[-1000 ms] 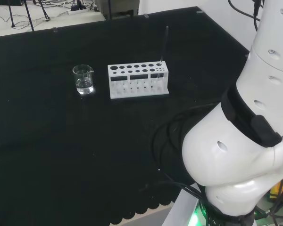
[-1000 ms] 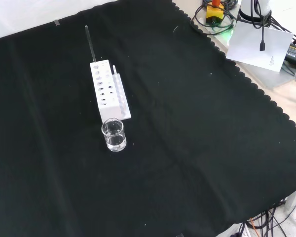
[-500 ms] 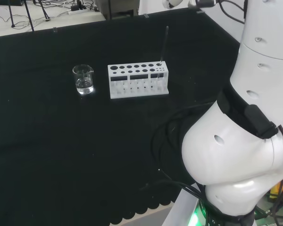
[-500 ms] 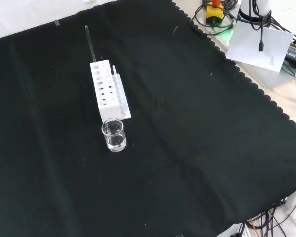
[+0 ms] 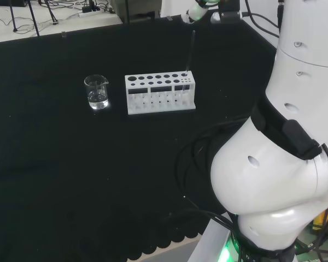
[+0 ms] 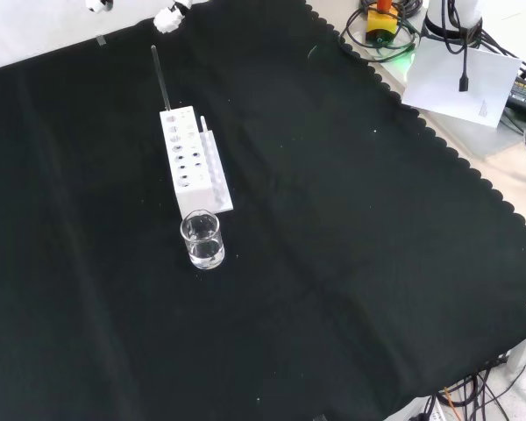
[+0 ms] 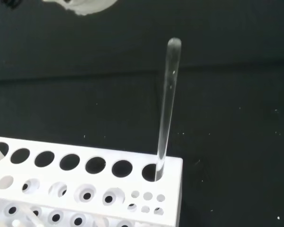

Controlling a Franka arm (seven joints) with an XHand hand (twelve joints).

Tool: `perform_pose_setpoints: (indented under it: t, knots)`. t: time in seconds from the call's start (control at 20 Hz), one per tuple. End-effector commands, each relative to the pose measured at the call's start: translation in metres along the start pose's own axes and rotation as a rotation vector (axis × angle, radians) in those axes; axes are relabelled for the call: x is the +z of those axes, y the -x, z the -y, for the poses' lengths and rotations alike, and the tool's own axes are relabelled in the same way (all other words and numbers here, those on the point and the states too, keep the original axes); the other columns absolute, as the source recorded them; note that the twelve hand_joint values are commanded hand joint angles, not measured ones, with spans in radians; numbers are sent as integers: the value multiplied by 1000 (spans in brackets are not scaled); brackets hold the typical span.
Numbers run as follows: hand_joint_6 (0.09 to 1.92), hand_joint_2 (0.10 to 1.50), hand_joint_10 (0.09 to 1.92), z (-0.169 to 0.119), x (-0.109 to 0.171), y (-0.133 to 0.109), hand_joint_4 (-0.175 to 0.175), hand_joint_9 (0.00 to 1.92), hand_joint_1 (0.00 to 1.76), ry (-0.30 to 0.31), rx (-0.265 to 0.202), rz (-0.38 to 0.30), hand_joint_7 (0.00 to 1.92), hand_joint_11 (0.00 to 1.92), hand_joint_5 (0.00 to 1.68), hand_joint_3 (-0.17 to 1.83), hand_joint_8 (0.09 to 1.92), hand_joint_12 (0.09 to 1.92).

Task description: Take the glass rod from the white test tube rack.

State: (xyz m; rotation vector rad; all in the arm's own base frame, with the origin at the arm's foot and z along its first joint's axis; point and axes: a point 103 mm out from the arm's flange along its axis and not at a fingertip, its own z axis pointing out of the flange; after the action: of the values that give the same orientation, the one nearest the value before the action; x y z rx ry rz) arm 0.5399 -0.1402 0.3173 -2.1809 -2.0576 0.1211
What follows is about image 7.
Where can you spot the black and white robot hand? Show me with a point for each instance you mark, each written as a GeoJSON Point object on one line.
{"type": "Point", "coordinates": [85, 7]}

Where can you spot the white test tube rack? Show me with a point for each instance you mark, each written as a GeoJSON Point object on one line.
{"type": "Point", "coordinates": [175, 170]}

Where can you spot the black bench cloth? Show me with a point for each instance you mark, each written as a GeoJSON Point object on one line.
{"type": "Point", "coordinates": [227, 94]}

